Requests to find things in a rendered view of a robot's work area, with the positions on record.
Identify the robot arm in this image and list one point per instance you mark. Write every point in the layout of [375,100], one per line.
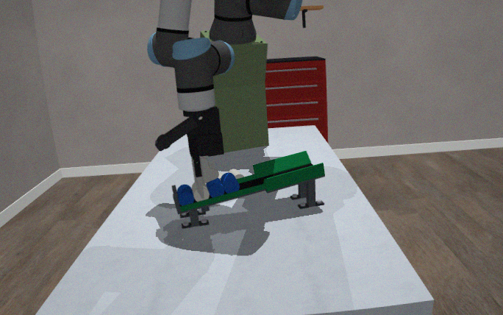
[196,62]

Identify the blue cylinder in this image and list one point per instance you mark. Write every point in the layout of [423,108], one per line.
[229,183]
[185,195]
[215,188]

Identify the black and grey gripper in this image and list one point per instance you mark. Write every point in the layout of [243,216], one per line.
[205,140]

